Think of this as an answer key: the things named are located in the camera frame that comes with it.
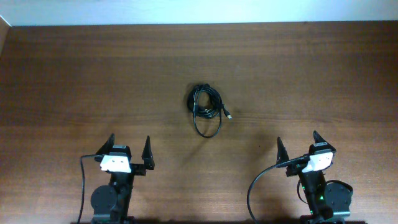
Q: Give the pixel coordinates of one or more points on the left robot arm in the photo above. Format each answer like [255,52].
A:
[110,202]

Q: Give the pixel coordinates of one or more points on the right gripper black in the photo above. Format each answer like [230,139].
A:
[283,155]

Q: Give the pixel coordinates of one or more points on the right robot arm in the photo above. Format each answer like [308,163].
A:
[328,201]

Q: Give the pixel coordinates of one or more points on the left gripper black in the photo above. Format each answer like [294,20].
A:
[140,169]

